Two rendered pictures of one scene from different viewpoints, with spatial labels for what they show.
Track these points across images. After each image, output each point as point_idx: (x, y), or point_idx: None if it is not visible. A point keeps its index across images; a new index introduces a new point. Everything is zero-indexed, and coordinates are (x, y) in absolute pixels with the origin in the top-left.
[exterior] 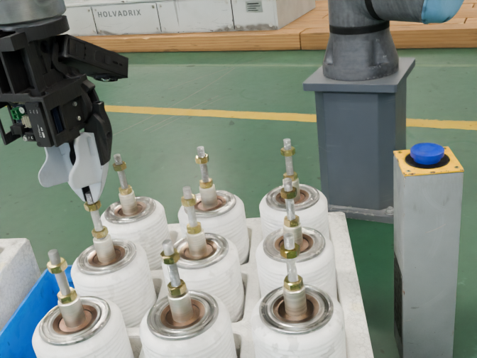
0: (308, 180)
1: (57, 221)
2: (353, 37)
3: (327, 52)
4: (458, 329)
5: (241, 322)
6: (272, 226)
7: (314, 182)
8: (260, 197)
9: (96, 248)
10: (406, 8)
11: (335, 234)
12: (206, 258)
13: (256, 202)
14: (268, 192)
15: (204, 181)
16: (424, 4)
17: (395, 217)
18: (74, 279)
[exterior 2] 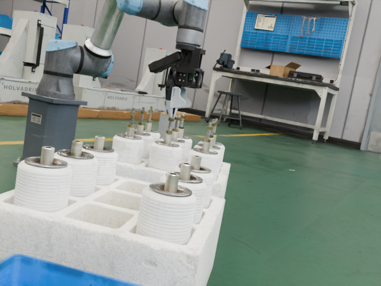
0: (4, 168)
1: None
2: (69, 79)
3: (53, 85)
4: None
5: (187, 162)
6: (155, 139)
7: (9, 168)
8: (3, 177)
9: (170, 138)
10: (98, 69)
11: None
12: (180, 140)
13: (8, 179)
14: (0, 175)
15: (142, 122)
16: (107, 68)
17: (161, 136)
18: (174, 150)
